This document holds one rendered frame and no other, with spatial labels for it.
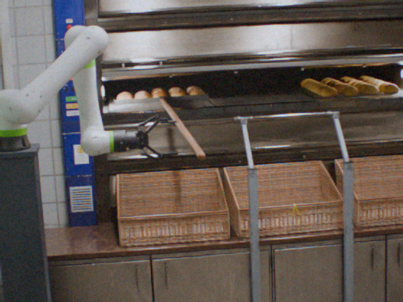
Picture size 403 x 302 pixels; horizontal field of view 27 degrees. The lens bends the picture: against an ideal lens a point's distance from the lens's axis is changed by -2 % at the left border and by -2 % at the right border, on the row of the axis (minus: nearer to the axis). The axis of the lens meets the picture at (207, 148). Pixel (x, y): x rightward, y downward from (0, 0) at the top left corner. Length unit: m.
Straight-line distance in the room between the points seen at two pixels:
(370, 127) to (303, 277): 1.01
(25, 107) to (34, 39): 1.26
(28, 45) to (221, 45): 1.03
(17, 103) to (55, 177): 1.36
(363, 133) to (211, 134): 0.85
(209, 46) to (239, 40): 0.16
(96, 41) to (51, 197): 1.45
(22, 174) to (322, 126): 1.91
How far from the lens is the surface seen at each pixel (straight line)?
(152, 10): 4.58
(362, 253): 4.46
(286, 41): 4.72
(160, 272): 4.30
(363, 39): 4.83
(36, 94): 3.44
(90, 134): 3.62
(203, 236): 4.31
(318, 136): 4.81
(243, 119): 4.33
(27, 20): 4.64
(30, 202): 3.61
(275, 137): 4.76
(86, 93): 3.71
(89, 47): 3.51
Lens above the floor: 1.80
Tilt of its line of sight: 10 degrees down
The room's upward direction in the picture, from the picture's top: 3 degrees counter-clockwise
